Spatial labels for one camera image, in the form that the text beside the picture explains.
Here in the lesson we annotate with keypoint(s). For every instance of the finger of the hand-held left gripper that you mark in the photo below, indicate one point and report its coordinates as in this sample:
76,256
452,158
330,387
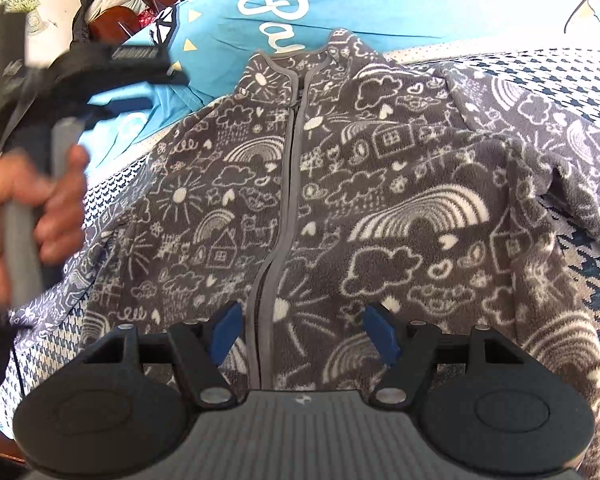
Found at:
122,109

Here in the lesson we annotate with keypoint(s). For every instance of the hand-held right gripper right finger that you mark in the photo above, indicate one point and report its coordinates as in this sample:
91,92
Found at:
380,332

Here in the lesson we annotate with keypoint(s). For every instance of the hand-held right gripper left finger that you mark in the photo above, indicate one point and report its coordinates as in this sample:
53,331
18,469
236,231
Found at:
226,332

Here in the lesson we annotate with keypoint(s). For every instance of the grey patterned fleece jacket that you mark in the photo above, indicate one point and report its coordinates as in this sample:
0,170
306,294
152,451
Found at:
340,200

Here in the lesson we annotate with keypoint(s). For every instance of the person's left hand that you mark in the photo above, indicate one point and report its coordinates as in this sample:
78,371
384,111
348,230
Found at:
62,230

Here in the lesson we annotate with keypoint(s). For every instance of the red floral cloth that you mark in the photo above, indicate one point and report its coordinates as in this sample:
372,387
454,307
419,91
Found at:
147,19

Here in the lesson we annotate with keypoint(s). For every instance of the houndstooth sofa mat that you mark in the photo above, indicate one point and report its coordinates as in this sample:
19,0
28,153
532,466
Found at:
580,280

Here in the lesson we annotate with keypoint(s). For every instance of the blue printed sofa cover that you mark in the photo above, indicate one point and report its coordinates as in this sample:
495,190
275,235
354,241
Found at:
360,5

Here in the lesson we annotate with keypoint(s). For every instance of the lavender wall sticker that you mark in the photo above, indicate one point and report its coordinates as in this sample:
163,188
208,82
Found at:
30,7

